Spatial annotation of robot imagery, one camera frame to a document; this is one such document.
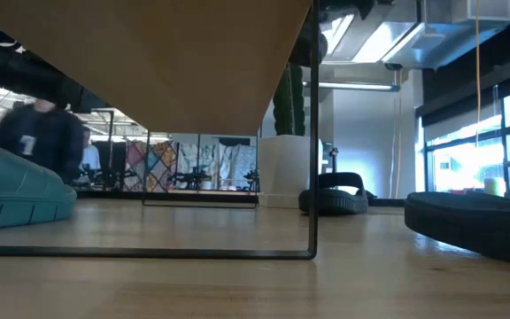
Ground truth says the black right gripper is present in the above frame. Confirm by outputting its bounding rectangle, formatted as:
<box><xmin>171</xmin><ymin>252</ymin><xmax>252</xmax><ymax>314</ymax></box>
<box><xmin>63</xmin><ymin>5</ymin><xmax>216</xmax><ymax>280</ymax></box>
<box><xmin>288</xmin><ymin>17</ymin><xmax>329</xmax><ymax>67</ymax></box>

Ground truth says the chunky black slide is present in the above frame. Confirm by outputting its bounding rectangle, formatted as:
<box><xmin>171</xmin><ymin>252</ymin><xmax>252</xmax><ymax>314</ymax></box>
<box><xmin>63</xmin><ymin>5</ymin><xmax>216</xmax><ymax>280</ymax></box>
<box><xmin>297</xmin><ymin>172</ymin><xmax>370</xmax><ymax>217</ymax></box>

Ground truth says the thin black slide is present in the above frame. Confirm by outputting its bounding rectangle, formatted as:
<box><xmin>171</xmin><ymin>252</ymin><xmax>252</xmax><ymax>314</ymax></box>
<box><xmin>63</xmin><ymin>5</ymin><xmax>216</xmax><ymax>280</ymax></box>
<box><xmin>404</xmin><ymin>191</ymin><xmax>510</xmax><ymax>268</ymax></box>

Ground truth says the green slide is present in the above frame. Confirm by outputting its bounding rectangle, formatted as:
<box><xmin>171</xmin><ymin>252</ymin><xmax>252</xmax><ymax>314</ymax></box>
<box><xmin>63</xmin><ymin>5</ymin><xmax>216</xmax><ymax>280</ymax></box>
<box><xmin>0</xmin><ymin>140</ymin><xmax>78</xmax><ymax>232</ymax></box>

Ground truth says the green cactus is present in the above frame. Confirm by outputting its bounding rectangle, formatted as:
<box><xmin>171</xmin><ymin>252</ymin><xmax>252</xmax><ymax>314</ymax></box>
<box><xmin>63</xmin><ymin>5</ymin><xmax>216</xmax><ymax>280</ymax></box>
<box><xmin>273</xmin><ymin>63</ymin><xmax>306</xmax><ymax>137</ymax></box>

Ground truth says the ceiling light tube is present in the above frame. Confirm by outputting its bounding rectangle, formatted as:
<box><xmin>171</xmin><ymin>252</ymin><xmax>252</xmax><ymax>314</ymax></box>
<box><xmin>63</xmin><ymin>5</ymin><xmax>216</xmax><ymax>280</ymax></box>
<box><xmin>302</xmin><ymin>81</ymin><xmax>401</xmax><ymax>92</ymax></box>

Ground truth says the small black stand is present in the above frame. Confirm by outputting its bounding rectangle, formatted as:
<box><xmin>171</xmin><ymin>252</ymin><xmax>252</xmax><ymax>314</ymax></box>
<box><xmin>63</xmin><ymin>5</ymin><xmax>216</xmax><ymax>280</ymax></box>
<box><xmin>325</xmin><ymin>147</ymin><xmax>340</xmax><ymax>175</ymax></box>

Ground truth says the white plant pot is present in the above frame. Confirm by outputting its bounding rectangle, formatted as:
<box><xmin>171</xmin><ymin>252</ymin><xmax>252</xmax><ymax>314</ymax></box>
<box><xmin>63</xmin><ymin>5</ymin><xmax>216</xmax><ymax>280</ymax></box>
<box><xmin>257</xmin><ymin>135</ymin><xmax>323</xmax><ymax>210</ymax></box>

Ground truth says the white hanging cloth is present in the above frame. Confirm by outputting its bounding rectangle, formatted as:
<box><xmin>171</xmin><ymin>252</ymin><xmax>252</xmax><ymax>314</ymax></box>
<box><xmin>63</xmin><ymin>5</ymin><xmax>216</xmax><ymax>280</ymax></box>
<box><xmin>177</xmin><ymin>144</ymin><xmax>258</xmax><ymax>191</ymax></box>

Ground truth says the colourful patchwork quilt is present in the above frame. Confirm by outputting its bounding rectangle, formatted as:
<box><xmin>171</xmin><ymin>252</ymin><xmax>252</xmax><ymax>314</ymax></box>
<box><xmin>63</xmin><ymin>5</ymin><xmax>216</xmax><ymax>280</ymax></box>
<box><xmin>123</xmin><ymin>140</ymin><xmax>178</xmax><ymax>193</ymax></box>

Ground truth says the large window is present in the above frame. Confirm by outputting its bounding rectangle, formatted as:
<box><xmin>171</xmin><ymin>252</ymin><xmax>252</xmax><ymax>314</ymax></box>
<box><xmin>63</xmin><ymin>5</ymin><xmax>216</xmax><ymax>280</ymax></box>
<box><xmin>422</xmin><ymin>88</ymin><xmax>510</xmax><ymax>194</ymax></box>

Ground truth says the person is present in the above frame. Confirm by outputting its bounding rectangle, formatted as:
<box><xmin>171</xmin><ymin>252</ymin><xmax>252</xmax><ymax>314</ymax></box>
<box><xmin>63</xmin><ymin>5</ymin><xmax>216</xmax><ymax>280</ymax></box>
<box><xmin>0</xmin><ymin>98</ymin><xmax>86</xmax><ymax>183</ymax></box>
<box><xmin>81</xmin><ymin>127</ymin><xmax>102</xmax><ymax>174</ymax></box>

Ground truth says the silver ceiling duct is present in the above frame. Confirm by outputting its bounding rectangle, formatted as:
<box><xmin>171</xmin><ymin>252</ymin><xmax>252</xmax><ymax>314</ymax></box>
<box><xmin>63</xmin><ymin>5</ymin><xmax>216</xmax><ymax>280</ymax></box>
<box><xmin>325</xmin><ymin>0</ymin><xmax>510</xmax><ymax>71</ymax></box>

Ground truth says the pale hanging cable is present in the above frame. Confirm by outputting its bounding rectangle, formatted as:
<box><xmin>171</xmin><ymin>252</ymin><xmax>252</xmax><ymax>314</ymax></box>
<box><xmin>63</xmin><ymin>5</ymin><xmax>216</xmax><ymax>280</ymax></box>
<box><xmin>393</xmin><ymin>70</ymin><xmax>404</xmax><ymax>199</ymax></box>

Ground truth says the wooden shelf black metal frame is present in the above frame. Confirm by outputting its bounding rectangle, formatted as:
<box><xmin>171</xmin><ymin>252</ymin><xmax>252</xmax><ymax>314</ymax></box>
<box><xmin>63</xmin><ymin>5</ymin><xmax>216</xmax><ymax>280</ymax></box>
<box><xmin>0</xmin><ymin>0</ymin><xmax>320</xmax><ymax>261</ymax></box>

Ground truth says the black aluminium table frame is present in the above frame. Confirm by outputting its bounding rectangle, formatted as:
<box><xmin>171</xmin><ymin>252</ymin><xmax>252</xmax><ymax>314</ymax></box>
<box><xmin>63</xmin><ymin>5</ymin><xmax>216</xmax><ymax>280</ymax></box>
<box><xmin>73</xmin><ymin>188</ymin><xmax>406</xmax><ymax>208</ymax></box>

